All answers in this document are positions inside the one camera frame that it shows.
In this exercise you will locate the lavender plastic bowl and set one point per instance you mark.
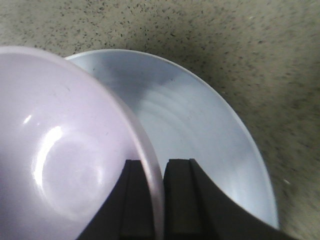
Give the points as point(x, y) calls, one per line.
point(64, 141)

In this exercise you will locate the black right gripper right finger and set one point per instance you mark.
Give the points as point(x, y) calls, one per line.
point(196, 209)

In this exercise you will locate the light blue plate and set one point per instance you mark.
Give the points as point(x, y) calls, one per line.
point(185, 118)

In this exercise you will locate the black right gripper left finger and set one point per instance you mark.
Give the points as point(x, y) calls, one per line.
point(127, 213)

